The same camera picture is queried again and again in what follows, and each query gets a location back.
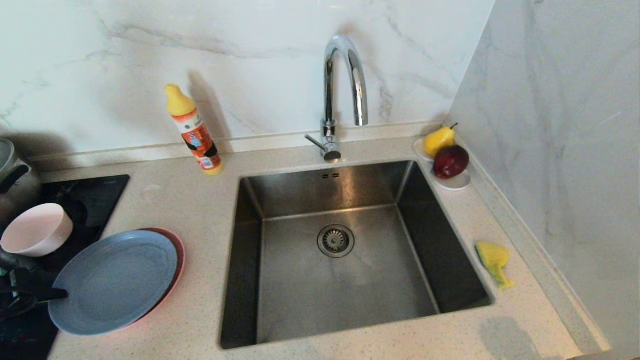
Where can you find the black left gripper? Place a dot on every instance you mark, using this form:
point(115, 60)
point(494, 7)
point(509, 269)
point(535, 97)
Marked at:
point(15, 290)

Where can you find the pink bowl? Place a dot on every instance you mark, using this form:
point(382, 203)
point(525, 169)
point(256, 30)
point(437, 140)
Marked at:
point(37, 230)

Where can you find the blue grey plate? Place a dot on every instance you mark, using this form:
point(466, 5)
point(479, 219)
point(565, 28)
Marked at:
point(115, 285)

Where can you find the pink plate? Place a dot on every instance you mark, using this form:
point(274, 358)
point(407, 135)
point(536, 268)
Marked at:
point(177, 255)

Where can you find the yellow orange dish soap bottle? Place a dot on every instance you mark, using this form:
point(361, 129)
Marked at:
point(197, 135)

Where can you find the chrome gooseneck faucet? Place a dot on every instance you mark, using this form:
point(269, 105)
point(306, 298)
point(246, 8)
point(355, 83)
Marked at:
point(328, 90)

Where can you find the yellow green sponge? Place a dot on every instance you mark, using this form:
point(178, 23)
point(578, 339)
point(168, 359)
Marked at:
point(492, 255)

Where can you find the stainless steel sink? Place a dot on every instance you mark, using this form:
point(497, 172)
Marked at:
point(300, 300)

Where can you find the round metal sink strainer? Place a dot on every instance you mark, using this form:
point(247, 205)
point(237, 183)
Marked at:
point(336, 240)

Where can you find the black induction cooktop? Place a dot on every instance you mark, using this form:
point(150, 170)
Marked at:
point(95, 195)

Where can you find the yellow pear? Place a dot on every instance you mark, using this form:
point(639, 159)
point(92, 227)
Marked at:
point(439, 141)

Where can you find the small white fruit dish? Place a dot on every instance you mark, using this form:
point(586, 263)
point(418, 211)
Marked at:
point(455, 184)

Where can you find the dark red apple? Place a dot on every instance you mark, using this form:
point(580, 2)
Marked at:
point(450, 162)

